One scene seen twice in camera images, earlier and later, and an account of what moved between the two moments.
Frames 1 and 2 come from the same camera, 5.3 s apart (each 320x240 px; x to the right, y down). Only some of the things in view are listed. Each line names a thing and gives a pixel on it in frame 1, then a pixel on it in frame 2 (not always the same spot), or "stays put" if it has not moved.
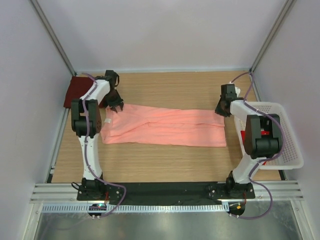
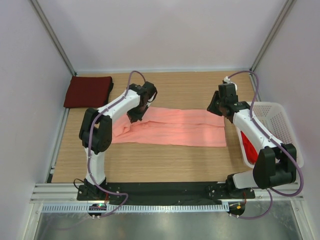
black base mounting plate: x=165 y=192 stays put
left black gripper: x=119 y=101 -> x=134 y=117
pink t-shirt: x=159 y=125 stays put
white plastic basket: x=291 y=158 stays put
